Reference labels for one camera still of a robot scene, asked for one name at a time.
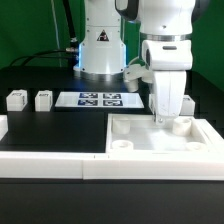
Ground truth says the white square tabletop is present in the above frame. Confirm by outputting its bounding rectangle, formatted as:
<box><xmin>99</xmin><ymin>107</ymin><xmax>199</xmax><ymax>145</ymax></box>
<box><xmin>106</xmin><ymin>114</ymin><xmax>211</xmax><ymax>153</ymax></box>

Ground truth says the thin white cable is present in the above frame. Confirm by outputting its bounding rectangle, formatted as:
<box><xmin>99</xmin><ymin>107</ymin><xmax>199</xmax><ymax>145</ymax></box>
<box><xmin>50</xmin><ymin>0</ymin><xmax>62</xmax><ymax>68</ymax></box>

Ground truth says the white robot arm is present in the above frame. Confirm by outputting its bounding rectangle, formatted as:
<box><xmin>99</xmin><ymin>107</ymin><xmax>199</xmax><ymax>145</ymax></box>
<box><xmin>74</xmin><ymin>0</ymin><xmax>211</xmax><ymax>124</ymax></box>

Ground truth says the black thick cable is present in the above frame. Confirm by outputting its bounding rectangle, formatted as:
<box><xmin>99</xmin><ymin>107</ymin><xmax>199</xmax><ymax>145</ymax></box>
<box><xmin>62</xmin><ymin>0</ymin><xmax>79</xmax><ymax>51</ymax></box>

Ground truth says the white U-shaped obstacle fence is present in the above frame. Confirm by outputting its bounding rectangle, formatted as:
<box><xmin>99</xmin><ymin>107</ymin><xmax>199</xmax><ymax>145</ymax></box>
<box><xmin>0</xmin><ymin>119</ymin><xmax>224</xmax><ymax>181</ymax></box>

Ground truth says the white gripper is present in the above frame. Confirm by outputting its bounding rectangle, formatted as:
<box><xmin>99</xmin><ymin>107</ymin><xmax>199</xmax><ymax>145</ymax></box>
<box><xmin>124</xmin><ymin>40</ymin><xmax>193</xmax><ymax>126</ymax></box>

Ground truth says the black cable bundle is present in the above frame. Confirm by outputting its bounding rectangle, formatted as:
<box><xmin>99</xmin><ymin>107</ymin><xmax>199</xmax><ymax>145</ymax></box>
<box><xmin>9</xmin><ymin>48</ymin><xmax>80</xmax><ymax>68</ymax></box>

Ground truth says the white marker plate with tags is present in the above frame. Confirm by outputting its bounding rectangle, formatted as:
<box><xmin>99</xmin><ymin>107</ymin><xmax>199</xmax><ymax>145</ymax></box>
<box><xmin>55</xmin><ymin>92</ymin><xmax>143</xmax><ymax>108</ymax></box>

